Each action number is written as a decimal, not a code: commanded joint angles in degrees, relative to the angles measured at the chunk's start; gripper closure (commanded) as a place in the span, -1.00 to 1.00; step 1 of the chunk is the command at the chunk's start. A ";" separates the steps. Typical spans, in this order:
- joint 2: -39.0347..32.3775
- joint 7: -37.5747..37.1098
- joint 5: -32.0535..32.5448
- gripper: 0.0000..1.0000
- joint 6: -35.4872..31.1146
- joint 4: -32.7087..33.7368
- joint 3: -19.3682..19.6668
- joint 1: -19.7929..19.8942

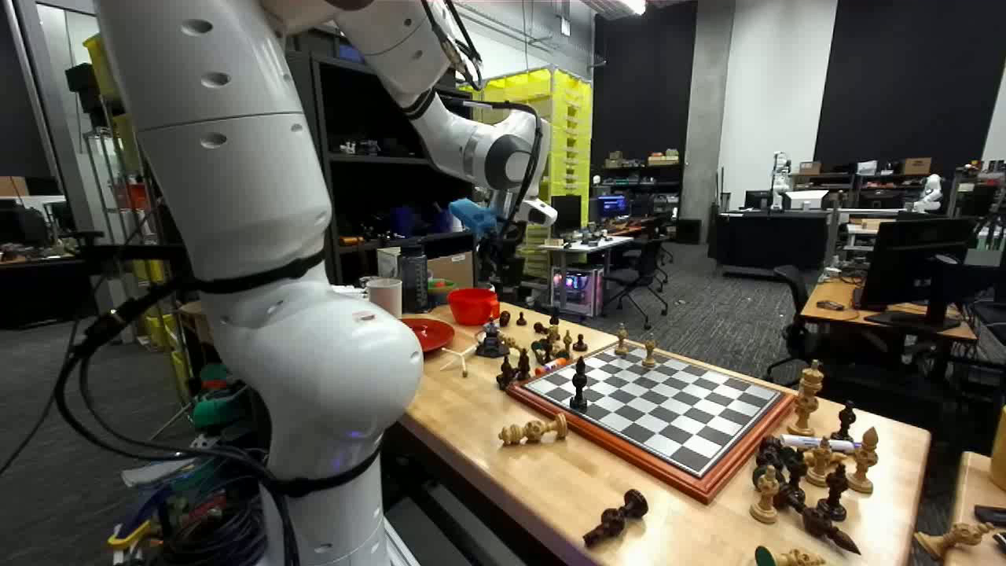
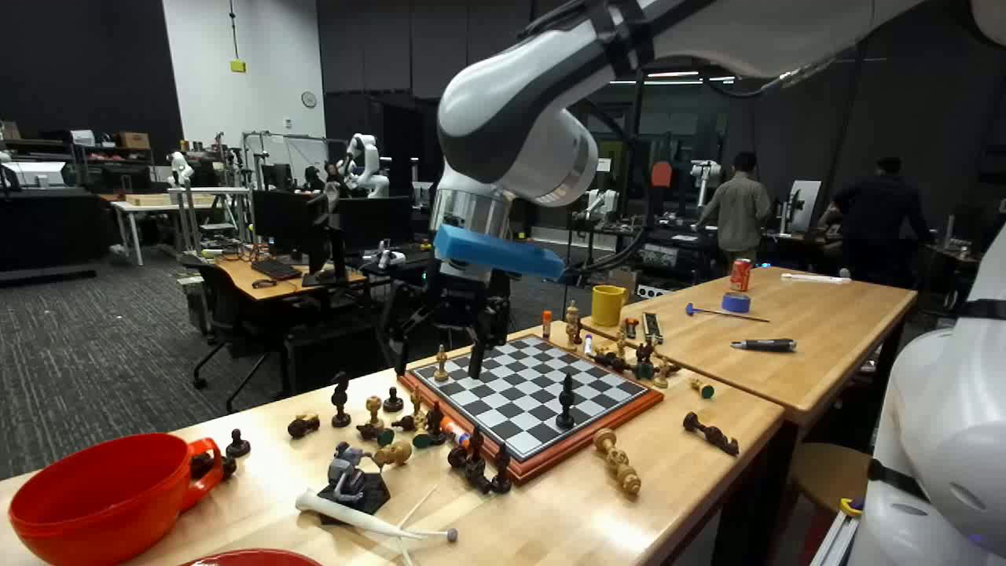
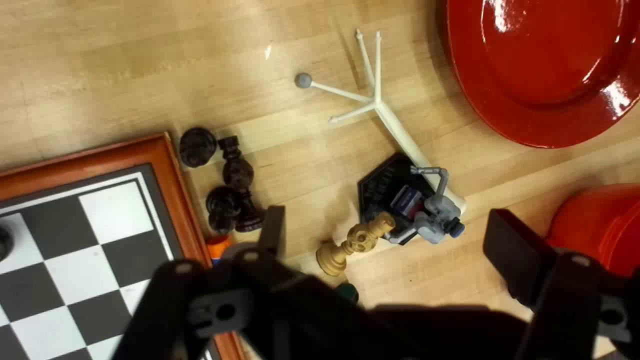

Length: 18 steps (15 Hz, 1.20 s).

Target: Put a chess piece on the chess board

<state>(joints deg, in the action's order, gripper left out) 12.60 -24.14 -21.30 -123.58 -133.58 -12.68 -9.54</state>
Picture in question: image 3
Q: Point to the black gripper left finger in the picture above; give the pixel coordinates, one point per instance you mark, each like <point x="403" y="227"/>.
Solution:
<point x="186" y="305"/>

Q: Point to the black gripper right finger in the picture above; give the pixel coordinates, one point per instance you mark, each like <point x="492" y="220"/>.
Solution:
<point x="571" y="295"/>

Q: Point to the dark round chess piece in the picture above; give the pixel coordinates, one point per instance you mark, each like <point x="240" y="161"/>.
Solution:
<point x="197" y="146"/>

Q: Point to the light wooden chess piece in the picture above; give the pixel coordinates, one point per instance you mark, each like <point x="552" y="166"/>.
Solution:
<point x="333" y="259"/>

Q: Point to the dark knobbed chess piece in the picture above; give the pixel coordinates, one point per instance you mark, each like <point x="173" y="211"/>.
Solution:
<point x="222" y="208"/>

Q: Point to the dark tall chess piece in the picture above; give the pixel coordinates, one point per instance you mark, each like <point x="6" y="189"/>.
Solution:
<point x="239" y="175"/>

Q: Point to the wooden framed chess board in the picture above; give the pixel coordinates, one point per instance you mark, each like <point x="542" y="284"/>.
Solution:
<point x="89" y="233"/>

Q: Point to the dark piece on board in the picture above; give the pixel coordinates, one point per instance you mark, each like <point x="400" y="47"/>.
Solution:
<point x="6" y="242"/>

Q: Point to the small dark green object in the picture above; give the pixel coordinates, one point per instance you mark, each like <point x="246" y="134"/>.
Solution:
<point x="349" y="291"/>

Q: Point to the red bowl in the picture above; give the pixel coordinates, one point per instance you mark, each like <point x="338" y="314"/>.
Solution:
<point x="604" y="225"/>

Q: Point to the orange small object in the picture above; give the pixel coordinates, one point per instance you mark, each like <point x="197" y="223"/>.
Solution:
<point x="217" y="247"/>

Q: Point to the large red plate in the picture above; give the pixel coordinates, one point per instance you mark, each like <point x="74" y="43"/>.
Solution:
<point x="546" y="73"/>

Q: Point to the white toy chair base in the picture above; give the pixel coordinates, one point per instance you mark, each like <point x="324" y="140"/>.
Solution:
<point x="370" y="102"/>

